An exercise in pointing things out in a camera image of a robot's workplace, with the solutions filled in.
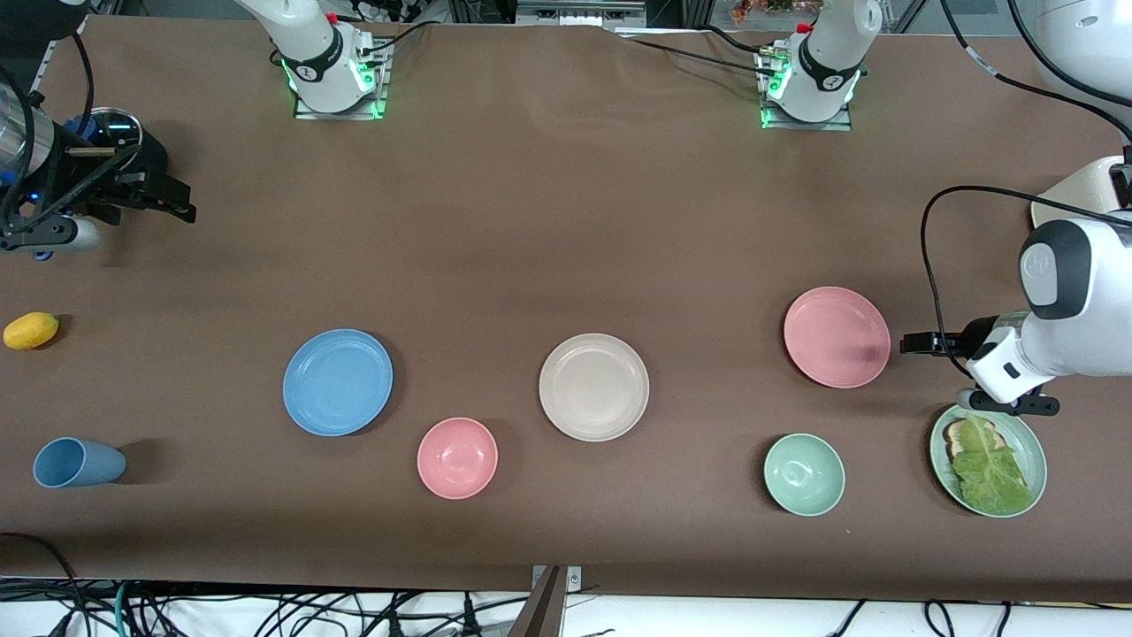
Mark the pink shallow plate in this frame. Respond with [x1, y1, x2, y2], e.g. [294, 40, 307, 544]
[784, 287, 891, 389]

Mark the blue shallow plate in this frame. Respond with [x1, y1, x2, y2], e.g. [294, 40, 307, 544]
[283, 329, 394, 437]

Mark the toasted bread slice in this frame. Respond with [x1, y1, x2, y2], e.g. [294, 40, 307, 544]
[943, 419, 1005, 461]

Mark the green plate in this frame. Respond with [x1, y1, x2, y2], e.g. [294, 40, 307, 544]
[929, 403, 1048, 518]

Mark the green lettuce leaf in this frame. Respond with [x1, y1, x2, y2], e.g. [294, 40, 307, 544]
[952, 414, 1034, 516]

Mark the yellow lemon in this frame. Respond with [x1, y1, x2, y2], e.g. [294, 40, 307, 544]
[4, 311, 60, 350]

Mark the beige toaster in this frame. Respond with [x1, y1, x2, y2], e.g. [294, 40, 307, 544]
[1030, 157, 1132, 231]

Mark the small green bowl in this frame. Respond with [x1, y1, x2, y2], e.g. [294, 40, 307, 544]
[764, 433, 846, 517]

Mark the blue cup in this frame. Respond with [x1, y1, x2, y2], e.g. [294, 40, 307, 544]
[33, 437, 126, 489]

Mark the beige shallow plate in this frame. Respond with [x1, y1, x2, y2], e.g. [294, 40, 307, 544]
[539, 334, 650, 442]

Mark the colourful packet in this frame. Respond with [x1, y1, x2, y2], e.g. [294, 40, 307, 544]
[730, 0, 801, 23]

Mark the small pink bowl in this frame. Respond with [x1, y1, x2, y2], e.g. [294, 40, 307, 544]
[417, 418, 499, 500]

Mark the dark mounting beam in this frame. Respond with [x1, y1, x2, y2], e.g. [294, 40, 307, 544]
[506, 564, 569, 637]

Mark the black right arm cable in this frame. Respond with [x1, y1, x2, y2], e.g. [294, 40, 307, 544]
[0, 31, 96, 231]

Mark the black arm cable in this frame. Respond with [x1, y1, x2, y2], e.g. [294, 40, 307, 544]
[0, 31, 96, 231]
[920, 185, 1132, 381]

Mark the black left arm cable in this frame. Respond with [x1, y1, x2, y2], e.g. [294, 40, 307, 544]
[920, 185, 1132, 381]

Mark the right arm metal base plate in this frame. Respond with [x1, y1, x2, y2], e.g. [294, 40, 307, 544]
[294, 35, 391, 121]

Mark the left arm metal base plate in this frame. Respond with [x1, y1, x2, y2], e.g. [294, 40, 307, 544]
[759, 49, 854, 132]

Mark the black base cable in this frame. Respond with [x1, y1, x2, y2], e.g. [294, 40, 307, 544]
[697, 24, 766, 56]
[358, 18, 443, 56]
[619, 32, 766, 77]

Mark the metal bracket plate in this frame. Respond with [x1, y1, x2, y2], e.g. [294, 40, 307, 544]
[531, 564, 583, 592]

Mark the grey metal rail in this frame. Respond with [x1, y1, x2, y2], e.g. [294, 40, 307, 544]
[517, 0, 646, 27]

